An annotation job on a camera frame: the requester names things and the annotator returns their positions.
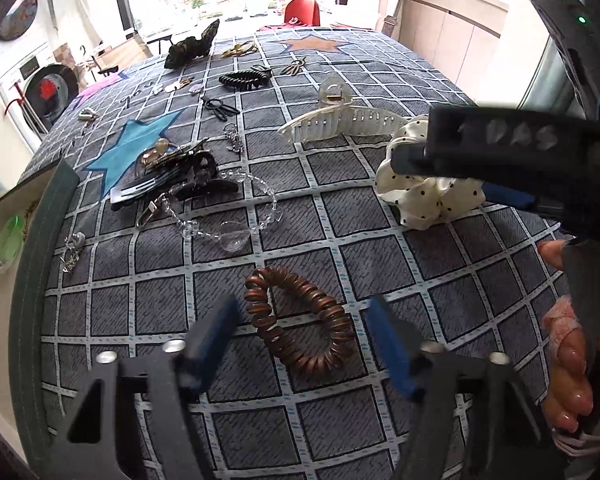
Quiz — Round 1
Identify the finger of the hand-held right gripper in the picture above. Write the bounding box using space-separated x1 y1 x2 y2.
482 182 581 233
390 142 481 181

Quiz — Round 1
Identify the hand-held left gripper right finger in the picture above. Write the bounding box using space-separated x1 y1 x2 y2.
367 294 571 480

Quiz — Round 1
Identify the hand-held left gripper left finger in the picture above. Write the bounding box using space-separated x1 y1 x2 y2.
45 294 241 480

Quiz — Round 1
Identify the white polka dot scrunchie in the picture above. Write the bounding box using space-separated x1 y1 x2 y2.
374 114 483 231

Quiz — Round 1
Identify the brown spiral hair tie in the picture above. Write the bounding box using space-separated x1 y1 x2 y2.
244 266 357 375

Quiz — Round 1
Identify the clear bead chain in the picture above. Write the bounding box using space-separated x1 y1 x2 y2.
136 169 285 255

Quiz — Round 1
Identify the grey green jewelry box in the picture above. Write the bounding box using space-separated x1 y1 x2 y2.
0 160 81 466

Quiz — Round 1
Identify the person's right hand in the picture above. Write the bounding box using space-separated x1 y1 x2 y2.
537 239 595 436

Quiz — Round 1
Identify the grey refrigerator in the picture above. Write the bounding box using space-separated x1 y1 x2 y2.
517 35 588 116

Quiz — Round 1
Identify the white claw hair clip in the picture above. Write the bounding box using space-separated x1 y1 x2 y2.
277 74 403 145

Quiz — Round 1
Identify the grey checked star blanket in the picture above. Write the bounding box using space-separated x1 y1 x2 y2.
10 25 581 480

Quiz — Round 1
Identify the pink fluffy cloth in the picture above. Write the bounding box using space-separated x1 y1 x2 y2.
542 296 581 341

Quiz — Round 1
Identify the beige cabinet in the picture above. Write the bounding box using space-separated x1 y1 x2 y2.
395 0 510 73

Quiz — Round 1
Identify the black claw hair clip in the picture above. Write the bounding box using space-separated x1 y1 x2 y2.
172 152 241 201

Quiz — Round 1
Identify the silver rhinestone hair clip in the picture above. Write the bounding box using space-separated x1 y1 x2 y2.
142 142 206 168

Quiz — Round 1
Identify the red chair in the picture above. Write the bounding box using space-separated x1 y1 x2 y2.
283 0 322 27

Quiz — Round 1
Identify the black loop hair clip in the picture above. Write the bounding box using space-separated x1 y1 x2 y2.
201 95 241 122

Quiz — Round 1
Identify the gold hair clip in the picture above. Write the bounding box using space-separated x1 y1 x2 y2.
221 40 259 59

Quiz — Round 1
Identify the green translucent plastic piece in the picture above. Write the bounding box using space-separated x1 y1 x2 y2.
0 215 27 273

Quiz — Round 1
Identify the dark floral scrunchie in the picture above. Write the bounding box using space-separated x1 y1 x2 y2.
164 19 221 70

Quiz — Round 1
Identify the wooden table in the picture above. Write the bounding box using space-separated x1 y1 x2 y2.
92 37 153 73

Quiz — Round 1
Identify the white washing machine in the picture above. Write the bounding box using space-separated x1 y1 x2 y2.
0 42 81 136

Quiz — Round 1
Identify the silver chain ornament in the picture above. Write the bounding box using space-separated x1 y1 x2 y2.
60 232 87 275

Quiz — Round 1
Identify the small silver keychain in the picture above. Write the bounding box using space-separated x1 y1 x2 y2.
223 122 245 153

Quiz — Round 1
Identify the black spiral hair tie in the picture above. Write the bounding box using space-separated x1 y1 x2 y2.
218 71 273 93

